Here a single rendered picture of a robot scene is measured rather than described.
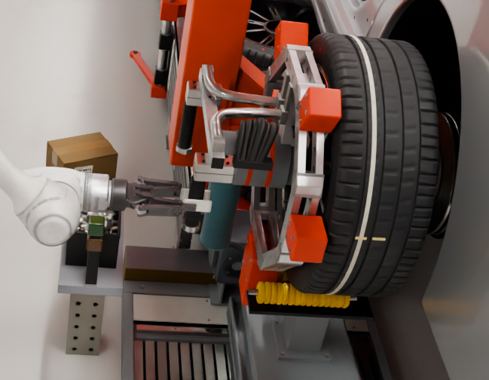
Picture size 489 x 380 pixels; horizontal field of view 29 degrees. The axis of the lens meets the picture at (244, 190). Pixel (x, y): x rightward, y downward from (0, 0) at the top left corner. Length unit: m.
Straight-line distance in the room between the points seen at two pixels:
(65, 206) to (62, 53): 2.62
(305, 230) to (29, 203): 0.60
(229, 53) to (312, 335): 0.84
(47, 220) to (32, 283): 1.25
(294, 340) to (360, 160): 0.80
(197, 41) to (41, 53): 1.96
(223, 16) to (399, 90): 0.66
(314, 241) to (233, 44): 0.80
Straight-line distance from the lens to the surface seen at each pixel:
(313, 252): 2.10
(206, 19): 2.64
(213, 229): 2.59
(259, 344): 2.76
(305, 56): 2.31
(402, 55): 2.28
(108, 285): 2.52
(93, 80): 4.36
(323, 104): 2.06
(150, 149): 3.90
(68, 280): 2.53
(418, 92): 2.19
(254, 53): 3.69
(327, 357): 2.76
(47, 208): 1.97
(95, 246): 2.42
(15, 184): 2.01
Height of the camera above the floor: 2.11
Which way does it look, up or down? 34 degrees down
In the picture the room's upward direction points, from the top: 11 degrees clockwise
